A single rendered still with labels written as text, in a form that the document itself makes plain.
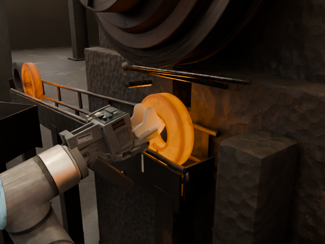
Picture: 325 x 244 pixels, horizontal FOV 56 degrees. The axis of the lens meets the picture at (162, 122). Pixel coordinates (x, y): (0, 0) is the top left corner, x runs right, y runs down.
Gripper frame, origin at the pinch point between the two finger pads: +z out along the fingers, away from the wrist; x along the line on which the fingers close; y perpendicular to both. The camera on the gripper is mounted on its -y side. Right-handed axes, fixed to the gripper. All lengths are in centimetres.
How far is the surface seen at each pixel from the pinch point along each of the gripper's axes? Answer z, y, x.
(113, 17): -2.7, 21.9, 3.6
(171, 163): -5.4, -3.8, -8.2
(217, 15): 1.0, 21.2, -17.6
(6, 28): 36, 0, 293
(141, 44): -1.9, 17.1, -2.0
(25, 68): -3, 1, 90
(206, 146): 3.2, -4.7, -8.8
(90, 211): -3, -78, 83
